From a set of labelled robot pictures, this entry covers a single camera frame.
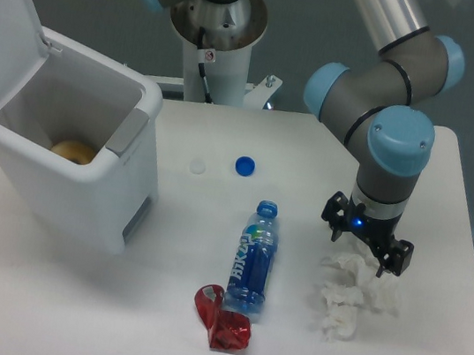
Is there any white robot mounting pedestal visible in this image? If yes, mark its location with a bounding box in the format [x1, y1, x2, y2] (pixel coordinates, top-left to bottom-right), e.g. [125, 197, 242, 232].
[170, 0, 282, 110]

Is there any black cable on pedestal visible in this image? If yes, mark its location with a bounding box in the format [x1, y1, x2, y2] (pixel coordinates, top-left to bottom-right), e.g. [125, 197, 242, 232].
[188, 26, 224, 105]

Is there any white plastic trash can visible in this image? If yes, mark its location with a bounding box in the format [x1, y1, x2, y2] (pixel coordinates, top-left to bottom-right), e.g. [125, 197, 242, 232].
[0, 0, 163, 253]

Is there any white bottle cap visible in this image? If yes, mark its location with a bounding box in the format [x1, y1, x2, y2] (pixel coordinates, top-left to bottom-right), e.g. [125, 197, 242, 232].
[189, 158, 207, 175]

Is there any red crumpled foil wrapper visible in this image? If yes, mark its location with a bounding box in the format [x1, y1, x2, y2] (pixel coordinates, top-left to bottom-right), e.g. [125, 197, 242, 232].
[194, 284, 252, 351]

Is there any blue bottle cap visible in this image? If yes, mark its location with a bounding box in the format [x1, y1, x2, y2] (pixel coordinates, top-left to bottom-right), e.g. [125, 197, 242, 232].
[234, 155, 256, 178]

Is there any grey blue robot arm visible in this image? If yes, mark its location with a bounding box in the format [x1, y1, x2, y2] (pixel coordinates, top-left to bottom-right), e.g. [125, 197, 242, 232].
[145, 0, 465, 276]

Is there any brown round object in bin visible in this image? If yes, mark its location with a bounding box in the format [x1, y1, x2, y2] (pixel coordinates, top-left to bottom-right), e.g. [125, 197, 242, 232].
[50, 140, 97, 166]

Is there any white crumpled tissue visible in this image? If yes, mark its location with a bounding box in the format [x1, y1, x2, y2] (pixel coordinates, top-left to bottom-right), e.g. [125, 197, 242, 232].
[320, 245, 402, 343]

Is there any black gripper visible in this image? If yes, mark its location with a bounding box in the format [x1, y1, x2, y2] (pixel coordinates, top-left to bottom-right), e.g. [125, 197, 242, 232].
[321, 191, 414, 278]

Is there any blue plastic drink bottle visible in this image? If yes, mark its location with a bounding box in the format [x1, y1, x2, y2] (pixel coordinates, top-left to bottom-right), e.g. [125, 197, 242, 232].
[224, 200, 280, 319]

